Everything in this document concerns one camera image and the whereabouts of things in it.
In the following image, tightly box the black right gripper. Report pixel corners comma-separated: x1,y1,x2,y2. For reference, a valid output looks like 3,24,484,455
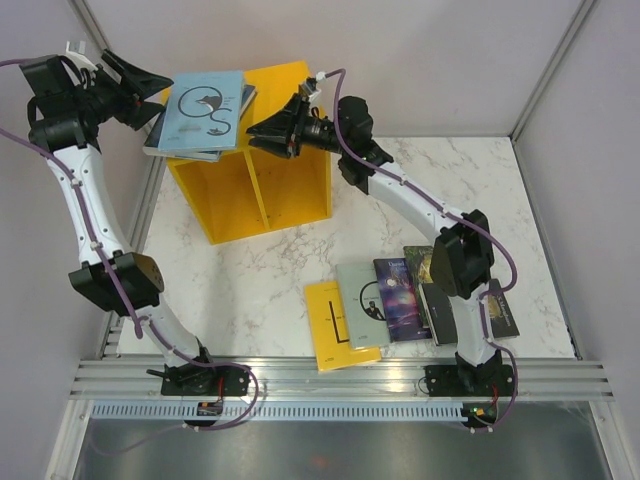
245,92,349,159

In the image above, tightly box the dark Wuthering Heights book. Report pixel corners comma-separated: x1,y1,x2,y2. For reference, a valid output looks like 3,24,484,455
142,112,222,162

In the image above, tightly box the yellow thin book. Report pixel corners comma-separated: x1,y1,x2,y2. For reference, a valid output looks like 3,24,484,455
304,281,381,373

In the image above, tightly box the aluminium corner post left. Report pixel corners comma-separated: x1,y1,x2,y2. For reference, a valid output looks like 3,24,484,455
68,1,173,131

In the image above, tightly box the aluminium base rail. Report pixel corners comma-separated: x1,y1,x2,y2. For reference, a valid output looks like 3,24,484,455
69,355,614,402

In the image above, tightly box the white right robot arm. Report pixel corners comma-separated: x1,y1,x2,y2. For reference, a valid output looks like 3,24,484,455
247,92,503,394

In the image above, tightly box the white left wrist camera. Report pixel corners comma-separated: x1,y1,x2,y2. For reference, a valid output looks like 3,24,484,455
65,41,96,71

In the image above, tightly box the perforated cable duct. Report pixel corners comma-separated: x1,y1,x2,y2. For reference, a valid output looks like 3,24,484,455
91,400,467,422

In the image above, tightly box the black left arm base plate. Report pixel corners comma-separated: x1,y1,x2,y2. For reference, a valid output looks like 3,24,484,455
147,364,251,398

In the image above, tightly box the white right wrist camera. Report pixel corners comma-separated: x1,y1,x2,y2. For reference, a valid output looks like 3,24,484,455
298,71,327,103

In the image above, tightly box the purple galaxy cover book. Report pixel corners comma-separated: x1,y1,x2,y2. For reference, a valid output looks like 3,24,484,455
373,258,432,342

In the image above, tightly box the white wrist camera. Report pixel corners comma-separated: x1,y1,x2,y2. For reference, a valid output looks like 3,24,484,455
298,71,327,103
65,41,96,71

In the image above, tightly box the black Moon Sixpence book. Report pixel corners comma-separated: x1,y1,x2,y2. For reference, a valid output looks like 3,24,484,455
417,278,521,347

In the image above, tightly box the blue 20000 Leagues book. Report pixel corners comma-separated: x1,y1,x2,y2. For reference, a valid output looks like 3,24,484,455
163,84,257,156

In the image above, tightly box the grey thin book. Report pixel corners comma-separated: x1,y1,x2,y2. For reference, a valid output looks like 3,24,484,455
336,262,391,349

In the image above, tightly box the aluminium corner post right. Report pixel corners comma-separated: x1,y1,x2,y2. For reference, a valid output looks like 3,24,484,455
509,0,599,144

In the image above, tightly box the yellow wooden shelf box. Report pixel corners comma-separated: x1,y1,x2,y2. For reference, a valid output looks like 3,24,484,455
168,60,332,244

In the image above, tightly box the light blue Old Man book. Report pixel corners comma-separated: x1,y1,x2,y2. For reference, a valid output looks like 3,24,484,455
158,70,245,153

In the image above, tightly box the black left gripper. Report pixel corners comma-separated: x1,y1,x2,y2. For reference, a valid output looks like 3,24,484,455
72,50,173,132

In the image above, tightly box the green gold cover book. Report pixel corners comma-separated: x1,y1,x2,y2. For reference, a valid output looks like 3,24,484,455
403,246,433,287

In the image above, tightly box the aluminium corner post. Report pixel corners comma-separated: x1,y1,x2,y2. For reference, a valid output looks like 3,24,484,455
509,0,599,144
68,1,173,131

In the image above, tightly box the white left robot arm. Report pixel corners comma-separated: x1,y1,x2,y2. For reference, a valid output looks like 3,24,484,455
19,50,219,395

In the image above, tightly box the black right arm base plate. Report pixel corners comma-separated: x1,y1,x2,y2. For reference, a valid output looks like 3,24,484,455
424,365,515,397

